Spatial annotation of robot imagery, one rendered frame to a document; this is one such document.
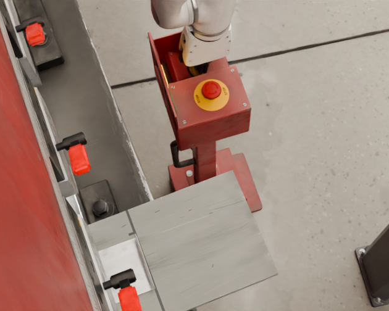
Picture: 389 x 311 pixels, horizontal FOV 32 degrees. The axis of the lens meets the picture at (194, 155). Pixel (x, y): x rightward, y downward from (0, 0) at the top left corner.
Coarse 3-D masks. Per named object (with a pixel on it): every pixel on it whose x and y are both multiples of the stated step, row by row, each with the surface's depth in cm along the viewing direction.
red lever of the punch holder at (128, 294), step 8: (120, 272) 83; (128, 272) 83; (112, 280) 82; (120, 280) 82; (128, 280) 82; (104, 288) 82; (120, 288) 81; (128, 288) 80; (120, 296) 79; (128, 296) 79; (136, 296) 79; (120, 304) 78; (128, 304) 77; (136, 304) 77
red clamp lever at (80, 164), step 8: (72, 136) 90; (80, 136) 89; (56, 144) 90; (64, 144) 89; (72, 144) 88; (80, 144) 87; (72, 152) 85; (80, 152) 85; (72, 160) 84; (80, 160) 83; (88, 160) 84; (72, 168) 83; (80, 168) 82; (88, 168) 83
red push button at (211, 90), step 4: (204, 84) 134; (208, 84) 134; (212, 84) 134; (216, 84) 134; (204, 88) 134; (208, 88) 134; (212, 88) 134; (216, 88) 134; (220, 88) 134; (204, 92) 134; (208, 92) 133; (212, 92) 133; (216, 92) 133; (220, 92) 134; (204, 96) 134; (208, 96) 133; (212, 96) 133; (216, 96) 133
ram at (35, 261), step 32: (0, 32) 78; (0, 64) 67; (0, 96) 59; (0, 128) 52; (32, 128) 74; (0, 160) 47; (32, 160) 64; (0, 192) 43; (32, 192) 56; (0, 224) 39; (32, 224) 50; (64, 224) 70; (0, 256) 36; (32, 256) 45; (64, 256) 61; (0, 288) 33; (32, 288) 41; (64, 288) 54
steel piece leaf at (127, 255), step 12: (132, 240) 103; (108, 252) 102; (120, 252) 102; (132, 252) 102; (108, 264) 102; (120, 264) 102; (132, 264) 102; (144, 264) 102; (108, 276) 101; (144, 276) 101; (144, 288) 100
